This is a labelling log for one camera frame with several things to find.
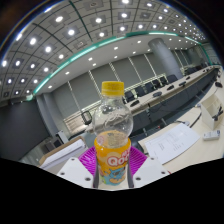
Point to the ceiling lights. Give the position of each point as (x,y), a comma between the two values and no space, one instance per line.
(70,32)

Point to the row of black office chairs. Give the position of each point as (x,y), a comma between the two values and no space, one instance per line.
(156,83)

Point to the printed white paper sheet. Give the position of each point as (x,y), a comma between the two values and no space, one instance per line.
(171,141)

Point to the long curved conference desk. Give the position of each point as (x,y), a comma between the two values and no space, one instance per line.
(160,100)

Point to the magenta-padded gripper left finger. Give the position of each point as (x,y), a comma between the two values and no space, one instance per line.
(75,170)

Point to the white remote control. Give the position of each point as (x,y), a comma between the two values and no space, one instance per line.
(211,135)

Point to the clear bottle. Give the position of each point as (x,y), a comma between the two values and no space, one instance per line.
(112,120)

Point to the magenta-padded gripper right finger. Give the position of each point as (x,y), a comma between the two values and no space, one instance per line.
(151,170)

